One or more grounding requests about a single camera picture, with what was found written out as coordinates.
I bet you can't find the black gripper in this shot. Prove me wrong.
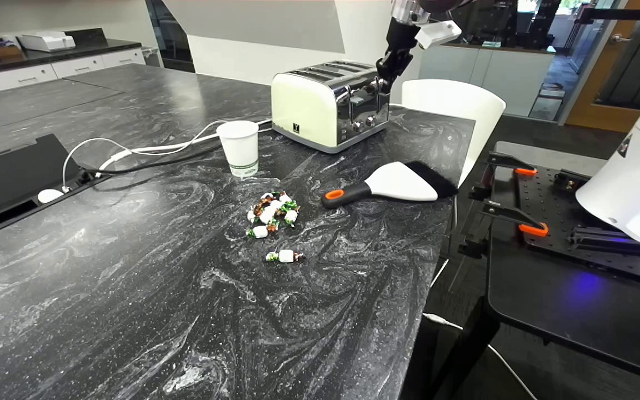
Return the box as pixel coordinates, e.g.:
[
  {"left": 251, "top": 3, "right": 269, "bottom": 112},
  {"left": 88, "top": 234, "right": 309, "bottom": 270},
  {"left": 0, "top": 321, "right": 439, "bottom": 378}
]
[{"left": 376, "top": 21, "right": 419, "bottom": 91}]

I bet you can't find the cream and chrome toaster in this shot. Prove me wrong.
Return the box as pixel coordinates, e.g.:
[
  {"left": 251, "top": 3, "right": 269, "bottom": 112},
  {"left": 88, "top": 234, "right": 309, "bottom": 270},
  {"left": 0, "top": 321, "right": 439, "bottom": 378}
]
[{"left": 271, "top": 61, "right": 389, "bottom": 153}]

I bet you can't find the white plastic cup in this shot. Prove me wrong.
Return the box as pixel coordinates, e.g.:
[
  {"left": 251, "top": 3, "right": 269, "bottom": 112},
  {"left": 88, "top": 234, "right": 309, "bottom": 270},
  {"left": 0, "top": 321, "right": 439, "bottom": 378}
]
[{"left": 214, "top": 120, "right": 259, "bottom": 178}]

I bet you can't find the pile of wrapped candies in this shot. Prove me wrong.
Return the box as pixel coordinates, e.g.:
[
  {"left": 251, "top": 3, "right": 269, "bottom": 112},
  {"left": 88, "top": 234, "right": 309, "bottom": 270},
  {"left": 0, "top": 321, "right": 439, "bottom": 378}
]
[{"left": 247, "top": 191, "right": 300, "bottom": 228}]

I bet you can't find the small wrapped candy left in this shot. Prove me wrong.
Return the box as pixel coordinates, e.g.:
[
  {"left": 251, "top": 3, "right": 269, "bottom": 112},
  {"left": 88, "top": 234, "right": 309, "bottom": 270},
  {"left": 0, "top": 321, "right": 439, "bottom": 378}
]
[{"left": 247, "top": 225, "right": 269, "bottom": 239}]

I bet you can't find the single wrapped candy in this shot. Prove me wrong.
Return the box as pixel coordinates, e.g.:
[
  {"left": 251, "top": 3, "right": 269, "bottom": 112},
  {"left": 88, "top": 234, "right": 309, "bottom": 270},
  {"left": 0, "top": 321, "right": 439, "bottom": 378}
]
[{"left": 264, "top": 249, "right": 304, "bottom": 265}]

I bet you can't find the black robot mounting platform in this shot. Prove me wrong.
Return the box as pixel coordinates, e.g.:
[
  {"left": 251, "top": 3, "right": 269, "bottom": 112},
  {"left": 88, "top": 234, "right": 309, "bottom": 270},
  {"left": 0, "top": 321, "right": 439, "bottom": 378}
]
[{"left": 428, "top": 152, "right": 640, "bottom": 400}]

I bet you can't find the white printer on counter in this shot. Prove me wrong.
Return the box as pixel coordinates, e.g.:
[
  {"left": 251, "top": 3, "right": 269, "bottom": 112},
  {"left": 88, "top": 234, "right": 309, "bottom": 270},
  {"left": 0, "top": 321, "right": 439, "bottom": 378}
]
[{"left": 19, "top": 31, "right": 76, "bottom": 51}]

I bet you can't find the white plug in box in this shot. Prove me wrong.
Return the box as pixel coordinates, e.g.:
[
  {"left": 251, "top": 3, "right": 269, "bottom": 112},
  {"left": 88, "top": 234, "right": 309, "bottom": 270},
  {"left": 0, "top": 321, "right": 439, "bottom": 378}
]
[{"left": 34, "top": 190, "right": 67, "bottom": 205}]

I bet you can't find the white cabinet counter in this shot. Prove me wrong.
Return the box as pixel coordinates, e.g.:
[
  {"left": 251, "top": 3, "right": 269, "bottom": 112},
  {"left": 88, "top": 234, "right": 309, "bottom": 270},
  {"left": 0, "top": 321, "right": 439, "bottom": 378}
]
[{"left": 0, "top": 41, "right": 144, "bottom": 91}]

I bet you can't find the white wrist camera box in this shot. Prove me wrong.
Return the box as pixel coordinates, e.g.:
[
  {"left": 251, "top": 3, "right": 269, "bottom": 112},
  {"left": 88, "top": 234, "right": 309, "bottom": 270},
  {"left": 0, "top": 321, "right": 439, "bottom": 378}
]
[{"left": 416, "top": 21, "right": 461, "bottom": 50}]

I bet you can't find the orange handled clamp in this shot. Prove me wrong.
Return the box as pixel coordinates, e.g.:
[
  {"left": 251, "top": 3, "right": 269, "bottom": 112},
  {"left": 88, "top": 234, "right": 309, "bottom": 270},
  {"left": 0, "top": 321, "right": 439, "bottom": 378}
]
[{"left": 481, "top": 201, "right": 549, "bottom": 239}]

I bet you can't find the white power cable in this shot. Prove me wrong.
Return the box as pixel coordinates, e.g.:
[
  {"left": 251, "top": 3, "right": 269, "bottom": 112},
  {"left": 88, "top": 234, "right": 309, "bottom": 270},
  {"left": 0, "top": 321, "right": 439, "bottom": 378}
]
[{"left": 58, "top": 117, "right": 272, "bottom": 191}]

